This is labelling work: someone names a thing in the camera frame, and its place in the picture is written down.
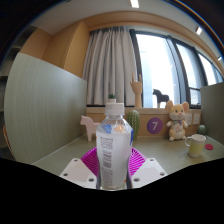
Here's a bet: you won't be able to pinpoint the plush mouse toy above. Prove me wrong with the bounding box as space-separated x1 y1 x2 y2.
165 100 190 142

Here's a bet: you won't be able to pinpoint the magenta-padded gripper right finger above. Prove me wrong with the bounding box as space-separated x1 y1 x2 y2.
128 147 168 190

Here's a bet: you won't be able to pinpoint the tall green cactus ornament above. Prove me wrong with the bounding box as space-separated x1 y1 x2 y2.
125 109 142 142

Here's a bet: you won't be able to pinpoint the black horse figurine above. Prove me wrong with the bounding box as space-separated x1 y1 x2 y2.
152 88 170 109

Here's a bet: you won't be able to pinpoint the small plant in white pot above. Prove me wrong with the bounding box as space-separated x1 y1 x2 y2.
107 93 117 104

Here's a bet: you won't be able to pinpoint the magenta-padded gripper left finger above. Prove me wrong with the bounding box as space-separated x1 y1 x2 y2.
59 147 99 190

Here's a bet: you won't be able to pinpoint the pale yellow mug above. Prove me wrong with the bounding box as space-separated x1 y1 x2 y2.
184 133 207 158

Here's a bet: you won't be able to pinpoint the clear plastic water bottle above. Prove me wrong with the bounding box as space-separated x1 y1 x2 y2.
95 102 134 191

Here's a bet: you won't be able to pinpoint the round purple number sign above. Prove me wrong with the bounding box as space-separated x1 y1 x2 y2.
146 117 164 135

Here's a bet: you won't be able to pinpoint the green desk partition panel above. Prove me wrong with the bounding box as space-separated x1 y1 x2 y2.
199 82 224 146
3 52 88 165

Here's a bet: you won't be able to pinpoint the ceiling light strips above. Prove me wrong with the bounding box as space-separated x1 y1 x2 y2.
129 0 224 62

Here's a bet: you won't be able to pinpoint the grey window curtain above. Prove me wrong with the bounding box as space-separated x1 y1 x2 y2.
82 26 141 107

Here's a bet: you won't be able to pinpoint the wooden hand model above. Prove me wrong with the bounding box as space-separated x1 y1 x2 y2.
129 73 144 108

